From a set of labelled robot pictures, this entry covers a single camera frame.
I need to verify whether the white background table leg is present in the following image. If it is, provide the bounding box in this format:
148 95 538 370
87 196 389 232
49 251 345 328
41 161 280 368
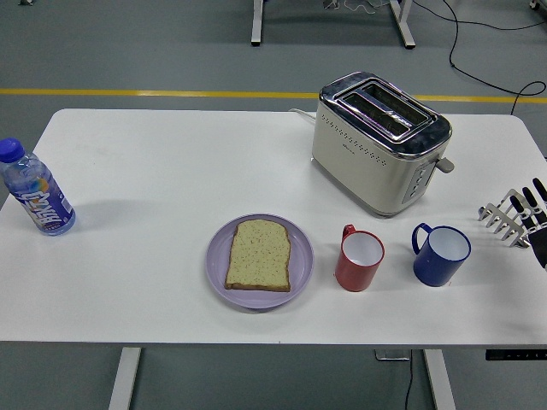
250 0 265 48
388 0 417 50

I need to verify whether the cream and chrome toaster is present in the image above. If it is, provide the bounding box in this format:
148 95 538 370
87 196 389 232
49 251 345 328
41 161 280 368
310 71 456 220

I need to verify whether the white toaster power cord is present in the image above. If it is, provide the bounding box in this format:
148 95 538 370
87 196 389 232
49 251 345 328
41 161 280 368
288 108 318 126

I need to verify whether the thick black floor cable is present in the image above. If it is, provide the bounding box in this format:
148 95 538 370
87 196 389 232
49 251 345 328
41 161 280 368
441 0 547 116

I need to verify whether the slice of toast bread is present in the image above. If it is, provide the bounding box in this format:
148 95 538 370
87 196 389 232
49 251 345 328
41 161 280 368
224 219 292 293

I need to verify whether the purple round plate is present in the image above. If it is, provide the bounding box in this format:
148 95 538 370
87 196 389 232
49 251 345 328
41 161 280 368
205 213 315 310

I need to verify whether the plastic bottle with blue label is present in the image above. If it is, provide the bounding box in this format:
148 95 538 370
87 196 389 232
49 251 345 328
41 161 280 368
0 137 77 237

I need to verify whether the blue enamel cup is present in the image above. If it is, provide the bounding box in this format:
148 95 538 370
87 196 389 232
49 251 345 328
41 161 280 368
411 222 473 288

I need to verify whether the metal toast rack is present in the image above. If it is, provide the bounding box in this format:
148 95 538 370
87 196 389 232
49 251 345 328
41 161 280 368
477 189 547 249

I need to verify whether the red enamel cup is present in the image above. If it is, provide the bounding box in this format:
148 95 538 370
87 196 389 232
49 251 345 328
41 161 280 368
334 223 385 293

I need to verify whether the black table control panel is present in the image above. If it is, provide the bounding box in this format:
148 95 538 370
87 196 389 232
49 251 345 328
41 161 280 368
485 348 547 362

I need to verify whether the yellow floor tape line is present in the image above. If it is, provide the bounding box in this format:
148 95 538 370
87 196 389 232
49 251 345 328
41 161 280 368
0 87 547 105

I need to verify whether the black cable under table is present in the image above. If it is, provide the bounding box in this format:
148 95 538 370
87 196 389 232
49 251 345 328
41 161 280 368
403 360 415 410

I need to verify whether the grey bracket under table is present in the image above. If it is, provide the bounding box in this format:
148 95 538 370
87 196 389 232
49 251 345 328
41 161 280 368
374 348 411 362

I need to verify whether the thin black floor cable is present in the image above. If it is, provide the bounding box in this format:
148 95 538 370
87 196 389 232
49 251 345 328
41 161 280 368
412 0 547 32

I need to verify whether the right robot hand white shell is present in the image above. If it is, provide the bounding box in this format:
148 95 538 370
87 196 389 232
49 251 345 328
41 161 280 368
509 177 547 272

